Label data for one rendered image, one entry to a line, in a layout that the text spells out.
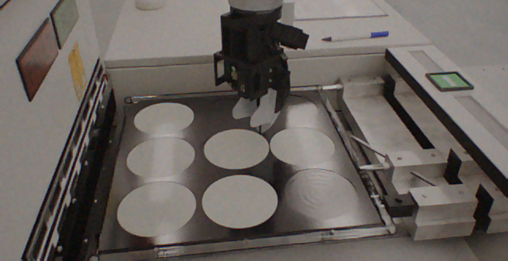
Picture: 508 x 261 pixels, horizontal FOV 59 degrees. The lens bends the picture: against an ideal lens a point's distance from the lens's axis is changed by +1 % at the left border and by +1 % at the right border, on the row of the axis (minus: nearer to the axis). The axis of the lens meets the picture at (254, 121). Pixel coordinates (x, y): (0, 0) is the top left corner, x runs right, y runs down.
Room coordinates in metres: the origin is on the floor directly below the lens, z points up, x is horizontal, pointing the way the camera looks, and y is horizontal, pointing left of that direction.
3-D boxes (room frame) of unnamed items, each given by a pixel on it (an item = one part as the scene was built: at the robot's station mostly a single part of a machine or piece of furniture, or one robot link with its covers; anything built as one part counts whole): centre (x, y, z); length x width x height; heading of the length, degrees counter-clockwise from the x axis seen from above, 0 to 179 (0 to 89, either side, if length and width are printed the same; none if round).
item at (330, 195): (0.54, 0.03, 0.90); 0.34 x 0.34 x 0.01; 7
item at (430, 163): (0.52, -0.24, 0.89); 0.08 x 0.03 x 0.03; 97
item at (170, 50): (0.94, -0.01, 0.89); 0.62 x 0.35 x 0.14; 97
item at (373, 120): (0.59, -0.23, 0.87); 0.36 x 0.08 x 0.03; 7
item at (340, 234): (0.36, 0.01, 0.90); 0.37 x 0.01 x 0.01; 97
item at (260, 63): (0.58, 0.00, 1.05); 0.09 x 0.08 x 0.12; 139
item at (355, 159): (0.57, -0.15, 0.90); 0.38 x 0.01 x 0.01; 7
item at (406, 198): (0.43, -0.19, 0.90); 0.04 x 0.02 x 0.03; 97
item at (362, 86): (0.76, -0.21, 0.89); 0.08 x 0.03 x 0.03; 97
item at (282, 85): (0.58, -0.03, 0.99); 0.05 x 0.02 x 0.09; 49
